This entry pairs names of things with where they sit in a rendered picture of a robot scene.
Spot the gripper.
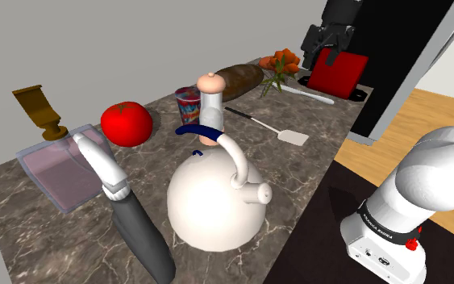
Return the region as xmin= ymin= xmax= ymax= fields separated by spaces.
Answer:
xmin=300 ymin=0 xmax=364 ymax=71

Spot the red appliance on black base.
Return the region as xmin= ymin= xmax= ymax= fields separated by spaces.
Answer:
xmin=298 ymin=48 xmax=369 ymax=102

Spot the orange carrot bunch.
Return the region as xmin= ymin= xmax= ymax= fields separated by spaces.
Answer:
xmin=258 ymin=48 xmax=302 ymax=98

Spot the white spoon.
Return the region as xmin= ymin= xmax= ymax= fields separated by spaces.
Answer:
xmin=279 ymin=83 xmax=335 ymax=106

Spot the brown bread loaf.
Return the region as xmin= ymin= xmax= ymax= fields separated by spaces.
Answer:
xmin=215 ymin=64 xmax=265 ymax=103

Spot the white and beige pepper mill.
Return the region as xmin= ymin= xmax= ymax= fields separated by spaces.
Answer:
xmin=196 ymin=72 xmax=227 ymax=147

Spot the colourful printed cup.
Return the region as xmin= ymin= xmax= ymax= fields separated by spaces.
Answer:
xmin=174 ymin=86 xmax=202 ymax=127

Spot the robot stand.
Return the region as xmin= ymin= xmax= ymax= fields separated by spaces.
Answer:
xmin=263 ymin=160 xmax=454 ymax=284

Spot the red tomato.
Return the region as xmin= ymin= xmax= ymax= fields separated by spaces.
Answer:
xmin=100 ymin=101 xmax=154 ymax=148

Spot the grey spray bottle white nozzle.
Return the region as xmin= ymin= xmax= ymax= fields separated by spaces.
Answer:
xmin=72 ymin=132 xmax=177 ymax=284

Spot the pink perfume bottle brown cap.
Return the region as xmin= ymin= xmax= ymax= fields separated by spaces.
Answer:
xmin=12 ymin=84 xmax=116 ymax=214

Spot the black door with grey frame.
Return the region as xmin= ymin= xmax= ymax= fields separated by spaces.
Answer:
xmin=346 ymin=0 xmax=454 ymax=148

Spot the white spatula with black handle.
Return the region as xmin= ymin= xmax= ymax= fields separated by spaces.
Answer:
xmin=224 ymin=106 xmax=310 ymax=148

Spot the white kettle with blue handle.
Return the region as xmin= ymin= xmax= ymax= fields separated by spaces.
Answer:
xmin=166 ymin=124 xmax=273 ymax=253

